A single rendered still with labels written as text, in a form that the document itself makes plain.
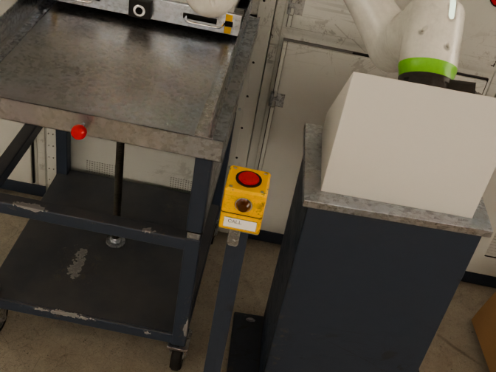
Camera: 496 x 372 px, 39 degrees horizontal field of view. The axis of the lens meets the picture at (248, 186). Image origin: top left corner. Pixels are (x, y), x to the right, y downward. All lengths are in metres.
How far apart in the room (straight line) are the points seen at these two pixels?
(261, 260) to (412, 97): 1.18
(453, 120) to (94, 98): 0.78
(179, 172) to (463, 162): 1.15
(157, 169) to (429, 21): 1.19
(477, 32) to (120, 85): 1.02
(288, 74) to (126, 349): 0.96
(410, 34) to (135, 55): 0.67
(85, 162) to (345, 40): 1.00
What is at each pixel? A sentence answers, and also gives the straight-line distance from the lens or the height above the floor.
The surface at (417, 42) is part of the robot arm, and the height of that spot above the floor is 1.07.
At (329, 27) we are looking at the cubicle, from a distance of 2.07.
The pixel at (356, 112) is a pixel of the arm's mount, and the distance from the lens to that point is 1.46.
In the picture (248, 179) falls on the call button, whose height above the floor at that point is 0.91.
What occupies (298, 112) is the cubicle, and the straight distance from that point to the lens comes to 2.20.
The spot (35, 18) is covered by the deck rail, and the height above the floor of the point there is 0.85.
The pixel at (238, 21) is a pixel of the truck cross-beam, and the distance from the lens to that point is 1.90.
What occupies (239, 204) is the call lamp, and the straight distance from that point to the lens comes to 1.28.
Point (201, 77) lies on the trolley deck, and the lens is 1.72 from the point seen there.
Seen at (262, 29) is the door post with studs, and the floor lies 0.81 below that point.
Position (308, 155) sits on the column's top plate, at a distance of 1.68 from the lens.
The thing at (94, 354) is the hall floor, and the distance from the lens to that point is 2.14.
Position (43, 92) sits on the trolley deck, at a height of 0.85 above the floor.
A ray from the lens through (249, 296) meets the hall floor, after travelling 2.34.
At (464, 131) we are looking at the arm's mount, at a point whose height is 0.97.
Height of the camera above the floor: 1.67
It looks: 37 degrees down
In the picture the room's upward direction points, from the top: 11 degrees clockwise
